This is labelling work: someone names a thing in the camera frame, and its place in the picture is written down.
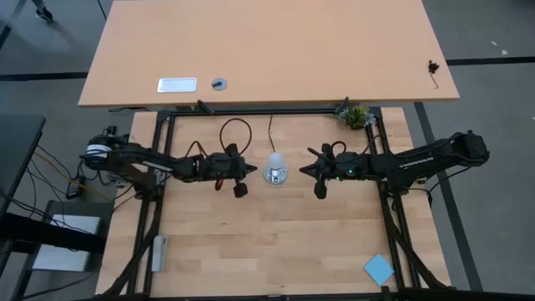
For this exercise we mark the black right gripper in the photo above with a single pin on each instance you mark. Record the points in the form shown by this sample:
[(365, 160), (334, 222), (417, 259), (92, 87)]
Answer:
[(347, 165)]

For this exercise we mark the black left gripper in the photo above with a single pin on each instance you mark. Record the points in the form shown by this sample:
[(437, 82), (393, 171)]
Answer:
[(217, 167)]

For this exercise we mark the chrome lamp socket base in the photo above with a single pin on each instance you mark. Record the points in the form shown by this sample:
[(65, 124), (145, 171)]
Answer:
[(275, 176)]

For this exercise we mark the white lightbulb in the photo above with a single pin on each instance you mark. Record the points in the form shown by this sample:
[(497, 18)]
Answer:
[(276, 161)]

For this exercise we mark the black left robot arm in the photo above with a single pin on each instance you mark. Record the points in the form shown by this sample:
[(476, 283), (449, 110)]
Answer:
[(138, 156)]

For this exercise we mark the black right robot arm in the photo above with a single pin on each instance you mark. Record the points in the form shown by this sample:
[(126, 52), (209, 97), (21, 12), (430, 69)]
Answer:
[(418, 161)]

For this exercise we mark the small potted green plant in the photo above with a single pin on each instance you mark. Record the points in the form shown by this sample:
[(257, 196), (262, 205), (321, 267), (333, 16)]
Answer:
[(356, 117)]

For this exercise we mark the round grey desk grommet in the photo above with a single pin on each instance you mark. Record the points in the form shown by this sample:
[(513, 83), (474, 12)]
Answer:
[(219, 84)]

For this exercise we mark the silver rectangular desk plate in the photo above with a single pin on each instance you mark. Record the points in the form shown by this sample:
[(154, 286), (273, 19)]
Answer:
[(177, 85)]

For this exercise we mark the light blue square pad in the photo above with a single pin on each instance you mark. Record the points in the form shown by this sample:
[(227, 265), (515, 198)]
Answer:
[(379, 269)]

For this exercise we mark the grey rectangular box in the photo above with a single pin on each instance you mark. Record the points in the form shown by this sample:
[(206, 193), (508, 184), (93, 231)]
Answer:
[(159, 253)]

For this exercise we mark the silver table clamp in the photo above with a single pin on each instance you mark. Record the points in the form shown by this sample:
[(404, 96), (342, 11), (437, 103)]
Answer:
[(117, 180)]

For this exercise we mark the large light wood desk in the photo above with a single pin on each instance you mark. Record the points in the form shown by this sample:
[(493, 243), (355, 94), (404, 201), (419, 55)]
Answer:
[(267, 50)]

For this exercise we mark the small black tool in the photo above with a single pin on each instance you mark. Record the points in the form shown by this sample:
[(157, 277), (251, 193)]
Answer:
[(433, 67)]

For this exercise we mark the black power adapter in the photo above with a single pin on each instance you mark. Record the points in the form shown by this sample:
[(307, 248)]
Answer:
[(75, 188)]

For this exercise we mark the white flat box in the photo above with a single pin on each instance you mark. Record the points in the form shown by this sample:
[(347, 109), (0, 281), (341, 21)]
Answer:
[(67, 242)]

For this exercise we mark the black side table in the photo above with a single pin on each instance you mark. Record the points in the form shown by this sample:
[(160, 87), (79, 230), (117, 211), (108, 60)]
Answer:
[(16, 146)]

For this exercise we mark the person's foot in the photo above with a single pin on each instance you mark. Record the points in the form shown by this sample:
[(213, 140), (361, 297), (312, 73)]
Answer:
[(44, 10)]

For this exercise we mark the black frame clamp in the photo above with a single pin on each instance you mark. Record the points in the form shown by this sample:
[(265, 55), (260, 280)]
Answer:
[(205, 106), (342, 104)]

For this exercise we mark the black aluminium table frame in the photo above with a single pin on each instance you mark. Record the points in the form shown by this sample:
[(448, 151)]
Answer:
[(200, 112)]

